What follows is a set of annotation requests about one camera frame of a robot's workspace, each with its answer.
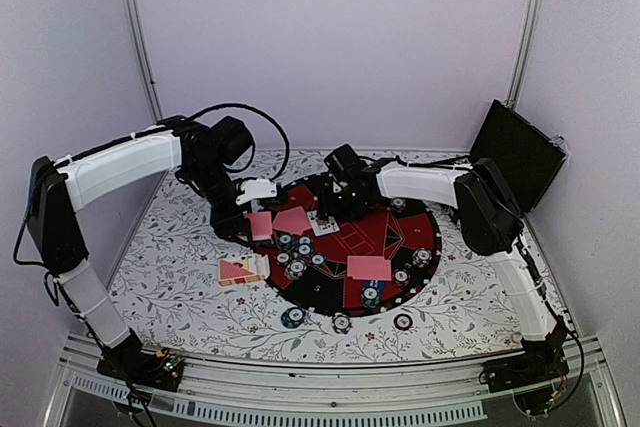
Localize red playing card deck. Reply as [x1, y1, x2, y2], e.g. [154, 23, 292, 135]
[218, 254, 270, 286]

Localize front aluminium rail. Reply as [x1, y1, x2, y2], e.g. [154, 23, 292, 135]
[43, 335, 626, 426]

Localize poker chips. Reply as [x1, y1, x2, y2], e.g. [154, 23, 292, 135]
[411, 248, 432, 268]
[284, 260, 307, 281]

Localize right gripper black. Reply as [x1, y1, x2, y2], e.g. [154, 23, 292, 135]
[317, 187, 368, 221]

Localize red card bundle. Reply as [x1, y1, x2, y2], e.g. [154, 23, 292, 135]
[245, 211, 273, 241]

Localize dealt red card seat four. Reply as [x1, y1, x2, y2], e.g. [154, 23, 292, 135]
[347, 256, 392, 282]

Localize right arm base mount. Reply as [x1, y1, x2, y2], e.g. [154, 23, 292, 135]
[478, 353, 569, 417]

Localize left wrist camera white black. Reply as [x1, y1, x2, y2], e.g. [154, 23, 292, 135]
[235, 178, 277, 205]

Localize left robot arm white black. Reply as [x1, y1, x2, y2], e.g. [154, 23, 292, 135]
[22, 116, 254, 381]

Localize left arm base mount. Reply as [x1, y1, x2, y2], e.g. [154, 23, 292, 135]
[97, 343, 184, 392]

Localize blue beige poker chip stack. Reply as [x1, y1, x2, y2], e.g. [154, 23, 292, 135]
[332, 313, 352, 335]

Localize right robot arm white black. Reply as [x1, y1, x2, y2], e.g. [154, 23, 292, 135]
[318, 145, 567, 383]

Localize dealt red card seat eight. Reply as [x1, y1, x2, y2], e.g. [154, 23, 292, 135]
[272, 206, 312, 235]

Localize jack of spades card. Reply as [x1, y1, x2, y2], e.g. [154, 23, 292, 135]
[308, 211, 340, 237]

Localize green poker chip stack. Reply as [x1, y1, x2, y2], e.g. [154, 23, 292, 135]
[281, 307, 305, 329]

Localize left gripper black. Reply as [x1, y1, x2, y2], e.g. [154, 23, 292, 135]
[185, 159, 254, 247]

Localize black poker set case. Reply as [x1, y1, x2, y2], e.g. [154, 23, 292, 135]
[468, 100, 567, 215]

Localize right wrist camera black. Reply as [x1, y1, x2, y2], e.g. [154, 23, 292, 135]
[324, 144, 367, 181]

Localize left aluminium frame post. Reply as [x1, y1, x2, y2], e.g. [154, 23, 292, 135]
[123, 0, 164, 122]

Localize green chips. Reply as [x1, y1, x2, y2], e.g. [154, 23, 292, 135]
[361, 280, 386, 309]

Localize round red black poker mat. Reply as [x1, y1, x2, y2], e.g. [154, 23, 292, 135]
[257, 199, 442, 317]

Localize red brown poker chip stack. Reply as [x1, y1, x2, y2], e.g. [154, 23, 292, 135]
[393, 314, 413, 331]

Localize aluminium frame post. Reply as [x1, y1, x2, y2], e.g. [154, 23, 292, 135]
[505, 0, 543, 110]
[123, 0, 164, 122]

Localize right aluminium frame post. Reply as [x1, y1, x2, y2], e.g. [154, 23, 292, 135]
[505, 0, 543, 110]

